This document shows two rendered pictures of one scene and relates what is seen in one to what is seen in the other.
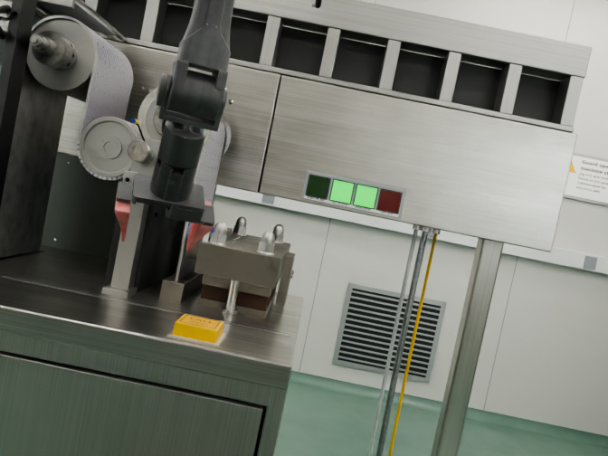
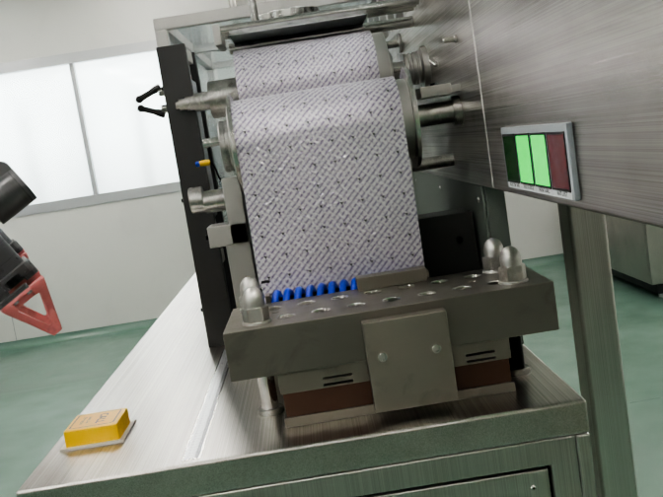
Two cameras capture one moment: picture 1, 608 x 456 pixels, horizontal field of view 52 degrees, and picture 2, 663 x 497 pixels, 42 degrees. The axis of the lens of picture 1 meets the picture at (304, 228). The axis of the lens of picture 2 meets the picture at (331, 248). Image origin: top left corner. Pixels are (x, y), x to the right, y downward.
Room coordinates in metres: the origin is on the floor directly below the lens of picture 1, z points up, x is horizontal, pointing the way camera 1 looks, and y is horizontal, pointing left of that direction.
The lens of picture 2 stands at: (1.31, -0.98, 1.24)
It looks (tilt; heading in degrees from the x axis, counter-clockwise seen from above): 7 degrees down; 88
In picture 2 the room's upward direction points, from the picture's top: 9 degrees counter-clockwise
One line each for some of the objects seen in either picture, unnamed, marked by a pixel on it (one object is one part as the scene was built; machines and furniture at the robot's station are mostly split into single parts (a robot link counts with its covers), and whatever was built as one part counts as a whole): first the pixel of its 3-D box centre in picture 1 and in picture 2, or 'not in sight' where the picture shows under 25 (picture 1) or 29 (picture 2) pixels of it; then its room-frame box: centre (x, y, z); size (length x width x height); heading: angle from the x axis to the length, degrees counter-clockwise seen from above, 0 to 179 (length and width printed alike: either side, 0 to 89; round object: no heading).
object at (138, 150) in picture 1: (139, 150); (196, 200); (1.16, 0.33, 1.18); 0.04 x 0.02 x 0.04; 89
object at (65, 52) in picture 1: (54, 51); (227, 98); (1.22, 0.54, 1.33); 0.06 x 0.06 x 0.06; 89
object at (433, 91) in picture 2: not in sight; (437, 89); (1.54, 0.29, 1.28); 0.06 x 0.05 x 0.02; 179
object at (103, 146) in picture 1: (128, 151); not in sight; (1.37, 0.41, 1.17); 0.26 x 0.12 x 0.12; 179
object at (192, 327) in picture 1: (199, 328); (98, 427); (1.01, 0.13, 0.91); 0.07 x 0.07 x 0.02; 89
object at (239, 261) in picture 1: (249, 255); (385, 318); (1.40, 0.11, 1.00); 0.40 x 0.16 x 0.06; 179
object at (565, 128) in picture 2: (353, 194); (535, 159); (1.56, -0.10, 1.18); 0.25 x 0.01 x 0.07; 89
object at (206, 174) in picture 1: (203, 195); (334, 229); (1.36, 0.23, 1.11); 0.23 x 0.01 x 0.18; 179
